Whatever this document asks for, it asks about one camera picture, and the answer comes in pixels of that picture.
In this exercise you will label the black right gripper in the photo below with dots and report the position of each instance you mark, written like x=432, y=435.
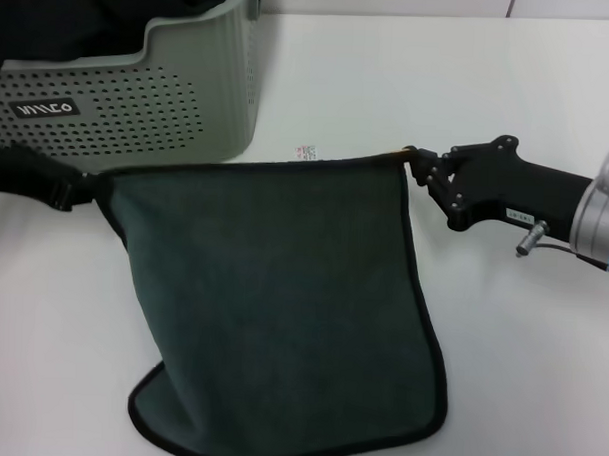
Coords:
x=516, y=190

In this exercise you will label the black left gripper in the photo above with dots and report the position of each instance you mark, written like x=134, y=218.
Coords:
x=16, y=173

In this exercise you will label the dark green towel yellow backing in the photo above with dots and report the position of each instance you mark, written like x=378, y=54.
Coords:
x=282, y=287

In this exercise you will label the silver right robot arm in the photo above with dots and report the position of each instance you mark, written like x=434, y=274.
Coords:
x=606, y=198

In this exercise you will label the grey-green perforated storage box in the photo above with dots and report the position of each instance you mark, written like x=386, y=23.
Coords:
x=138, y=107

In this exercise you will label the black cloth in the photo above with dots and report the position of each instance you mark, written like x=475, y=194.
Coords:
x=66, y=29

